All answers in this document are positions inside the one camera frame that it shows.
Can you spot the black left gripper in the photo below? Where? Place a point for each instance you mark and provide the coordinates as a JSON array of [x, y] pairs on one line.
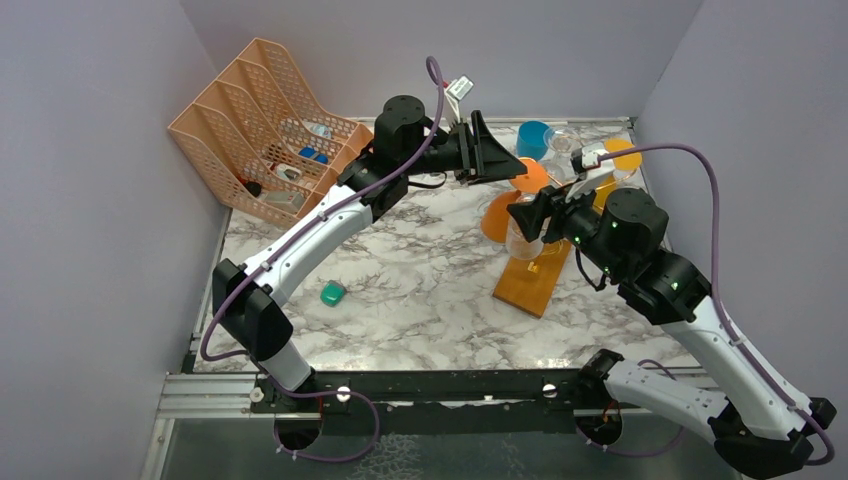
[[481, 157]]

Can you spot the blue plastic wine glass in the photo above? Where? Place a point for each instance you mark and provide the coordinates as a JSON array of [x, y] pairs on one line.
[[530, 141]]

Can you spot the grey box in organizer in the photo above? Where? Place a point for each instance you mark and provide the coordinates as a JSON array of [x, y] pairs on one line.
[[287, 201]]

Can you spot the clear wine glass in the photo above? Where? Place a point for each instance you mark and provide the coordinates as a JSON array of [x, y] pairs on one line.
[[561, 142]]

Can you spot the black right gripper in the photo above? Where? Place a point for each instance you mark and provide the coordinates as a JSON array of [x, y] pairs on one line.
[[531, 216]]

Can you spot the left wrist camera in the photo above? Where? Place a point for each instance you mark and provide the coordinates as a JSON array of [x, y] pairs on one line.
[[455, 91]]

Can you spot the clear tumbler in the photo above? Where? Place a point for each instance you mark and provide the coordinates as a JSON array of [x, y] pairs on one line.
[[517, 245]]

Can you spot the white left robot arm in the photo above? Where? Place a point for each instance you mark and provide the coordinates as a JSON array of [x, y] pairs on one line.
[[248, 298]]

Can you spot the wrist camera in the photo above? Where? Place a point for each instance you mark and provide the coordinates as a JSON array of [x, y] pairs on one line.
[[590, 169], [455, 91]]

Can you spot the blue item in organizer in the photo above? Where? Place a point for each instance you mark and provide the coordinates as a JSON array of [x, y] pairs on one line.
[[313, 154]]

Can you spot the peach plastic file organizer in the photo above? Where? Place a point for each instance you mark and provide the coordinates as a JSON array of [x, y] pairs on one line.
[[243, 132]]

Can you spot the orange plastic wine glass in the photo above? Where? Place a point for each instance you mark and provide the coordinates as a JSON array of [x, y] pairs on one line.
[[494, 222]]

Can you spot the green small box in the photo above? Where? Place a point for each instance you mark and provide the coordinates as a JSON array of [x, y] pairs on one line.
[[333, 293]]

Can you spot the wooden rack base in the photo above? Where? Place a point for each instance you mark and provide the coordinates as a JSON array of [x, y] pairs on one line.
[[528, 285]]

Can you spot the yellow plastic wine glass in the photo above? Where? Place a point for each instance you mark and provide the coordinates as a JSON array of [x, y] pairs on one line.
[[626, 166]]

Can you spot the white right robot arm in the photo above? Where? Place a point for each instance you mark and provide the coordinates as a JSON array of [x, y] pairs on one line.
[[755, 420]]

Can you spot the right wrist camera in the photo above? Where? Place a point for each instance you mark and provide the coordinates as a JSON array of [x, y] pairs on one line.
[[590, 169]]

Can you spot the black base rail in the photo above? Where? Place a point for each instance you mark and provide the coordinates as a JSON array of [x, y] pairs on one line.
[[443, 402]]

